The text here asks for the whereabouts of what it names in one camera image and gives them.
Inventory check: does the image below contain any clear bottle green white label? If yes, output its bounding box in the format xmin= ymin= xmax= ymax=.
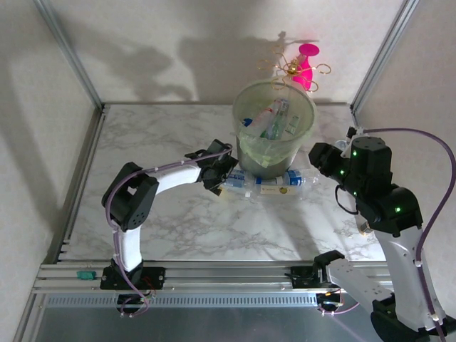
xmin=270 ymin=98 xmax=301 ymax=140

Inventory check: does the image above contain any clear bottle yellow fruit label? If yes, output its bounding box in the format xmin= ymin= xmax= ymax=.
xmin=244 ymin=183 xmax=304 ymax=201

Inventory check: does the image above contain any translucent bin with green liner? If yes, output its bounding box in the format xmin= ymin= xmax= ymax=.
xmin=232 ymin=78 xmax=318 ymax=181

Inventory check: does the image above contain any pink plastic goblet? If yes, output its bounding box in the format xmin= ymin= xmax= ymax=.
xmin=292 ymin=43 xmax=321 ymax=93

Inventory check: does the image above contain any grey metal shelf plate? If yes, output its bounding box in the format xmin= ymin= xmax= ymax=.
xmin=14 ymin=294 xmax=432 ymax=342

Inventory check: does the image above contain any small black control board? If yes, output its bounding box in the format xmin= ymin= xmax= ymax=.
xmin=116 ymin=294 xmax=152 ymax=311
xmin=316 ymin=291 xmax=345 ymax=311

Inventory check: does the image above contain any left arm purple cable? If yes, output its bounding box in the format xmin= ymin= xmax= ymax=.
xmin=105 ymin=147 xmax=234 ymax=318

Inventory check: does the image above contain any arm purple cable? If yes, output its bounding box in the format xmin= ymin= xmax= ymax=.
xmin=318 ymin=128 xmax=456 ymax=342
xmin=105 ymin=147 xmax=234 ymax=318

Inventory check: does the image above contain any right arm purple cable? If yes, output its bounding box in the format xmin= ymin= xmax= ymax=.
xmin=318 ymin=128 xmax=456 ymax=342

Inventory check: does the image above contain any aluminium mounting rail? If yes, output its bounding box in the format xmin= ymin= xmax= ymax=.
xmin=31 ymin=259 xmax=393 ymax=295

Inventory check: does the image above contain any gold wire stand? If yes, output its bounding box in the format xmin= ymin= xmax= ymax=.
xmin=256 ymin=31 xmax=332 ymax=93

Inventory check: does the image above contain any slotted grey cable duct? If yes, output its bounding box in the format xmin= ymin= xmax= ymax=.
xmin=44 ymin=294 xmax=318 ymax=308

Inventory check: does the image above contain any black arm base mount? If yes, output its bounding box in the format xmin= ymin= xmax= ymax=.
xmin=100 ymin=266 xmax=167 ymax=290
xmin=286 ymin=265 xmax=356 ymax=289

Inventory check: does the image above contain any aluminium frame post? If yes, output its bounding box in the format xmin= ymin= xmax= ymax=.
xmin=351 ymin=0 xmax=420 ymax=111
xmin=33 ymin=0 xmax=108 ymax=111

